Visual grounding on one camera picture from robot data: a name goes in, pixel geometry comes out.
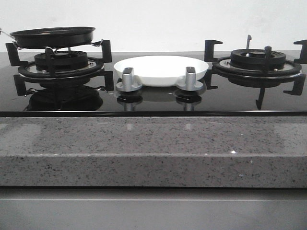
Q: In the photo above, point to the black pan support grate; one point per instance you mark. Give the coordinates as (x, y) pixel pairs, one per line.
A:
(28, 69)
(265, 78)

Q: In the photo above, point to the black glass gas stove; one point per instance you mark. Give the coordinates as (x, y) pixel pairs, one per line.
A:
(221, 96)

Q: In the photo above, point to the right black gas burner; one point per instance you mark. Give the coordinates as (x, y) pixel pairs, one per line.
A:
(254, 59)

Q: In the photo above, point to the silver stove knob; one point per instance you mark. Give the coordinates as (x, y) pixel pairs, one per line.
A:
(129, 82)
(189, 82)

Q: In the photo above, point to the black gas burner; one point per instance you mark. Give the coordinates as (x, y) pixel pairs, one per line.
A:
(62, 61)
(254, 59)

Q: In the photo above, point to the white round plate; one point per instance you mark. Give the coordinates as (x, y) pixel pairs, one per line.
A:
(161, 71)

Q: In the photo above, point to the left black pan support grate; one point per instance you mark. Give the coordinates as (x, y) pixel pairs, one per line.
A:
(28, 69)

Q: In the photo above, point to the wire pan stand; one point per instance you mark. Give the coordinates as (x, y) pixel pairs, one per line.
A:
(96, 44)

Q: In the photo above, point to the left black gas burner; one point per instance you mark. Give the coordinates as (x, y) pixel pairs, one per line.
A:
(62, 61)

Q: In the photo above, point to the left silver stove knob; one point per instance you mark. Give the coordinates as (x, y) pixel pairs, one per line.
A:
(129, 82)

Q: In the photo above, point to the grey cabinet front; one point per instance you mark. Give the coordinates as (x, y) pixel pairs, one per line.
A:
(152, 209)

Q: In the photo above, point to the right black pan support grate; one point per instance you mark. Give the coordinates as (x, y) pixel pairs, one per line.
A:
(265, 78)

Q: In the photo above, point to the right silver stove knob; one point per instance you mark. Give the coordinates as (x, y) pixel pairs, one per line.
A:
(189, 82)

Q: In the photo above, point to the black frying pan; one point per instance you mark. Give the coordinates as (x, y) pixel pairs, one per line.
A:
(56, 37)

